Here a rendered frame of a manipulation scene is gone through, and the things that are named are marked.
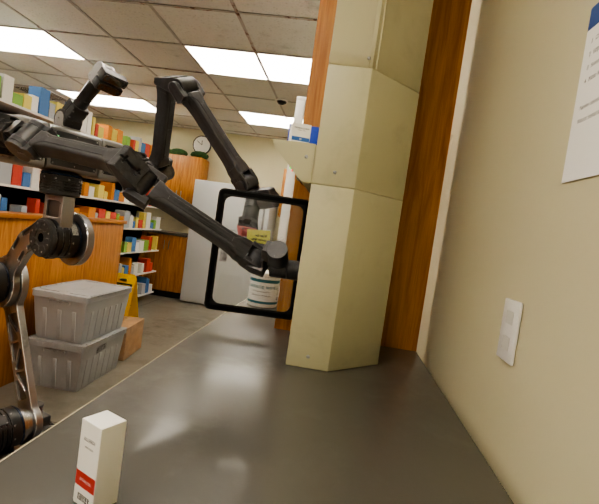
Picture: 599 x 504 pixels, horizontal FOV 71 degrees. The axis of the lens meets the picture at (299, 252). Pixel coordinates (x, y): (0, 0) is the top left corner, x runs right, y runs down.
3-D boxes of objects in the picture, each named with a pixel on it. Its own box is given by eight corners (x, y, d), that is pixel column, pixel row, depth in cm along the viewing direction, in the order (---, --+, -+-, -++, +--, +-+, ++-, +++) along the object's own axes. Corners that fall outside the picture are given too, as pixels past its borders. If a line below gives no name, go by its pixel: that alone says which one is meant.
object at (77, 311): (129, 327, 337) (134, 286, 336) (83, 347, 277) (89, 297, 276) (80, 318, 341) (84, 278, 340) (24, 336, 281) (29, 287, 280)
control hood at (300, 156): (318, 195, 139) (322, 165, 139) (311, 183, 107) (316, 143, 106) (283, 190, 140) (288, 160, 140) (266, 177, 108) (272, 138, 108)
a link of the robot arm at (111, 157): (142, 141, 109) (119, 168, 104) (163, 180, 120) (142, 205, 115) (24, 116, 124) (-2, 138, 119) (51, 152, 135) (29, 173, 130)
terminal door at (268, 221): (295, 320, 140) (312, 200, 138) (203, 308, 139) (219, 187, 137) (295, 320, 141) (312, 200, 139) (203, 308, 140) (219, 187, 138)
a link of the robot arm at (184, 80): (172, 63, 148) (150, 65, 140) (202, 79, 145) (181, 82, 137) (159, 174, 174) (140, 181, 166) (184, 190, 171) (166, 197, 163)
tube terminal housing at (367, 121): (372, 347, 139) (409, 112, 135) (382, 381, 107) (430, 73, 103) (298, 335, 142) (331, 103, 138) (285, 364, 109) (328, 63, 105)
